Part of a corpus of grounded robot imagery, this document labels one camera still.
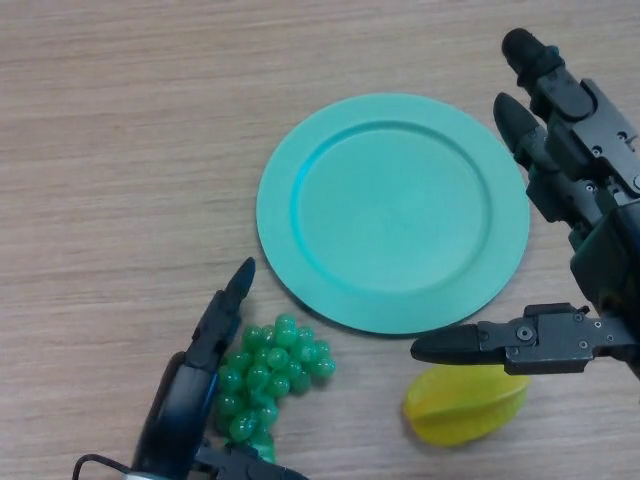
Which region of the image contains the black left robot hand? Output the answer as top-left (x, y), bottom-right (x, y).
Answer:
top-left (130, 257), bottom-right (311, 480)

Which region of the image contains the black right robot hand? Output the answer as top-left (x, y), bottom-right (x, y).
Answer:
top-left (409, 28), bottom-right (640, 384)

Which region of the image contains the green grapes bunch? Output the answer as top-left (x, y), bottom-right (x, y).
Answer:
top-left (214, 313), bottom-right (336, 464)

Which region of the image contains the green round plate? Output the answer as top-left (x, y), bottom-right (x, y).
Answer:
top-left (255, 92), bottom-right (532, 336)

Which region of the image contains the yellow starfruit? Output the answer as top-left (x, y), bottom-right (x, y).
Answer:
top-left (402, 364), bottom-right (532, 446)

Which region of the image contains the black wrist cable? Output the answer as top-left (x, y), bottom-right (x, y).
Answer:
top-left (72, 453), bottom-right (134, 480)

